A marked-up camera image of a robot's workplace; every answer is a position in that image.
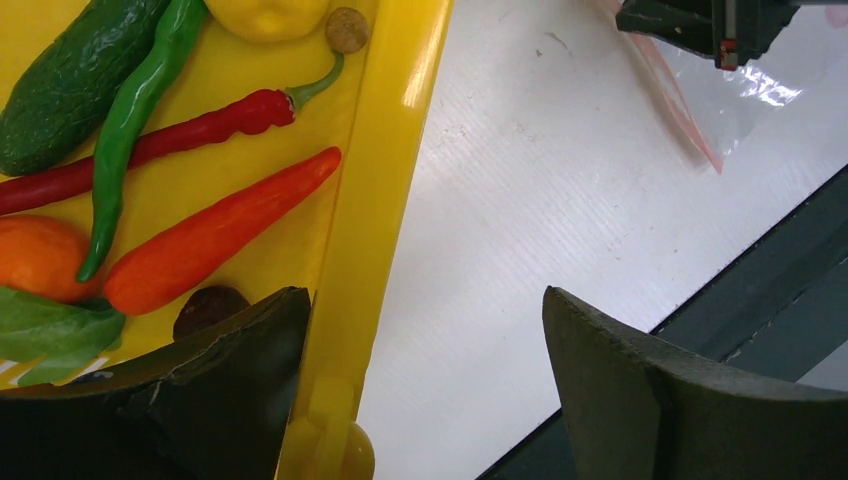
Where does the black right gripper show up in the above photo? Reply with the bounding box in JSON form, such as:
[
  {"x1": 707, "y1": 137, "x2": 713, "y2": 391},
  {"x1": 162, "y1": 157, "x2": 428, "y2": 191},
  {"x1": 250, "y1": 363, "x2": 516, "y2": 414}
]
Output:
[{"x1": 615, "y1": 0, "x2": 802, "y2": 71}]

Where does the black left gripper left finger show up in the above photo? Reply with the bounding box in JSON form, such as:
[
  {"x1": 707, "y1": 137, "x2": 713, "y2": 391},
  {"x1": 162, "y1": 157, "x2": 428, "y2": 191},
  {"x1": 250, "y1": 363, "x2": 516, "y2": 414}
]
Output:
[{"x1": 1, "y1": 287, "x2": 311, "y2": 479}]

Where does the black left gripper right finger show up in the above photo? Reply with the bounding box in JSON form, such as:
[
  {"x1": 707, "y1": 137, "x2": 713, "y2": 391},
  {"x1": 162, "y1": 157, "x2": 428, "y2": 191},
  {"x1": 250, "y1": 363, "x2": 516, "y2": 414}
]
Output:
[{"x1": 543, "y1": 287, "x2": 847, "y2": 479}]

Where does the clear zip top bag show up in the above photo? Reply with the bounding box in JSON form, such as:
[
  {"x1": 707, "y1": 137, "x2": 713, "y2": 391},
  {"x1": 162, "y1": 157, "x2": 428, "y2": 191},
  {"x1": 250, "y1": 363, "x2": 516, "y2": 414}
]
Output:
[{"x1": 599, "y1": 0, "x2": 848, "y2": 176}]

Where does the dark green cucumber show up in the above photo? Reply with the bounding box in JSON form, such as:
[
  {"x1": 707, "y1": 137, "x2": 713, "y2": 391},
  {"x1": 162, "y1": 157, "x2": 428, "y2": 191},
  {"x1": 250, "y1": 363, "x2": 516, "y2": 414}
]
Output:
[{"x1": 1, "y1": 1, "x2": 168, "y2": 177}]

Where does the brown chestnut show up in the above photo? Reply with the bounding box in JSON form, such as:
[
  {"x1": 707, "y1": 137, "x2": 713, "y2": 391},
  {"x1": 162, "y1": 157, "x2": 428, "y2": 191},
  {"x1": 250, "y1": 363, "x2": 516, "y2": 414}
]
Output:
[{"x1": 172, "y1": 285, "x2": 251, "y2": 341}]

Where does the orange tangerine with leaf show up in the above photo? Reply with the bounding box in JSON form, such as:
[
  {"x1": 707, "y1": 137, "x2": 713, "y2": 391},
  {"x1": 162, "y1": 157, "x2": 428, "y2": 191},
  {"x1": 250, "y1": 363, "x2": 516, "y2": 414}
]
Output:
[{"x1": 1, "y1": 215, "x2": 126, "y2": 387}]

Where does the yellow plastic basket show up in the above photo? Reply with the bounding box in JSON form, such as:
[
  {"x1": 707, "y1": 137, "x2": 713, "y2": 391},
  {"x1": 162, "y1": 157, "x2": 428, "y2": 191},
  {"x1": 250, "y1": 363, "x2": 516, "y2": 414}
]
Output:
[{"x1": 1, "y1": 1, "x2": 451, "y2": 479}]

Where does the red chili pepper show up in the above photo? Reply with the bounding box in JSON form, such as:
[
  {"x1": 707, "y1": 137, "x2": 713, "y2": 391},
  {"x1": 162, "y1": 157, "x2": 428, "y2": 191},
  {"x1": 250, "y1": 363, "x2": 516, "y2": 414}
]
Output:
[{"x1": 1, "y1": 52, "x2": 345, "y2": 215}]

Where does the green chili pepper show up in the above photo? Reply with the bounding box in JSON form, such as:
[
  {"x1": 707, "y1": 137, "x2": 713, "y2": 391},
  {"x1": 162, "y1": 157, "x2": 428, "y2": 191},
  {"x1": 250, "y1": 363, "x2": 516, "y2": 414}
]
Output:
[{"x1": 76, "y1": 0, "x2": 209, "y2": 283}]

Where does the small tan nut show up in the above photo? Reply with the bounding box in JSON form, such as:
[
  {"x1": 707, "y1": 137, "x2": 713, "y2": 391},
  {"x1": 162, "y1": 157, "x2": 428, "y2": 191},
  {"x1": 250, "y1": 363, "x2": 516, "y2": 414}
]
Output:
[{"x1": 325, "y1": 7, "x2": 370, "y2": 55}]

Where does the yellow lemon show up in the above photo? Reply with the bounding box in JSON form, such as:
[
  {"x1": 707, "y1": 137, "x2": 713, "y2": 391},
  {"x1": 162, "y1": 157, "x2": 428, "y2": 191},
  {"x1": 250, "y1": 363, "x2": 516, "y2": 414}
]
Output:
[{"x1": 204, "y1": 0, "x2": 330, "y2": 43}]

